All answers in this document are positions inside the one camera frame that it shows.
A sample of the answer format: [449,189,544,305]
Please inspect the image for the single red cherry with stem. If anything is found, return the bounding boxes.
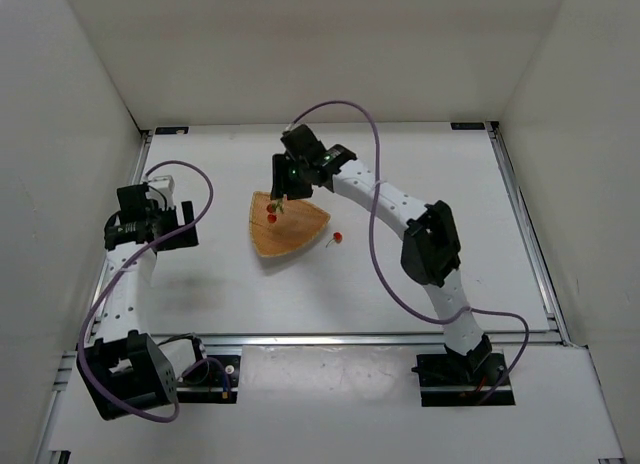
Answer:
[326,232,343,247]

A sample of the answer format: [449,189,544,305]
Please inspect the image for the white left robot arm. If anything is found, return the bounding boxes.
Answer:
[78,176,204,420]

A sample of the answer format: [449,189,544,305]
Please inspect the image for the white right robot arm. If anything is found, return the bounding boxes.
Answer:
[271,124,492,375]

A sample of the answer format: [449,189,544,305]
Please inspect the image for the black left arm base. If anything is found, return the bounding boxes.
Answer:
[158,333,241,405]

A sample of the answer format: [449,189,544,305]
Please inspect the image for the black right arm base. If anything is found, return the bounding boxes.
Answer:
[411,353,515,408]

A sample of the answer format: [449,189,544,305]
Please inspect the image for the triangular woven bamboo basket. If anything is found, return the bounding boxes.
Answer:
[249,191,331,258]

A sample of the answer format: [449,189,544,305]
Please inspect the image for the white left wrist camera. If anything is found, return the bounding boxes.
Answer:
[144,175,175,199]

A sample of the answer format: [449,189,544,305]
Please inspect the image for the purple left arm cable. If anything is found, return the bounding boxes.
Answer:
[77,159,216,424]

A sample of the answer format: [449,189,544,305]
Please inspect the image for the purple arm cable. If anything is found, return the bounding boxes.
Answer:
[77,159,216,424]
[284,100,530,408]

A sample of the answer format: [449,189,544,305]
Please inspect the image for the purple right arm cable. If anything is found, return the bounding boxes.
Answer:
[284,100,530,408]

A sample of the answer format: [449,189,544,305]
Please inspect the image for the left side aluminium rail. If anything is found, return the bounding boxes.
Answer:
[75,131,156,352]

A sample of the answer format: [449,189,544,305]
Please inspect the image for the right side aluminium rail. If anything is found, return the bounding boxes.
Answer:
[485,121,573,346]

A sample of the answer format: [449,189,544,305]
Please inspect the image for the aluminium table edge rail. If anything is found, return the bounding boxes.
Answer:
[59,328,571,350]

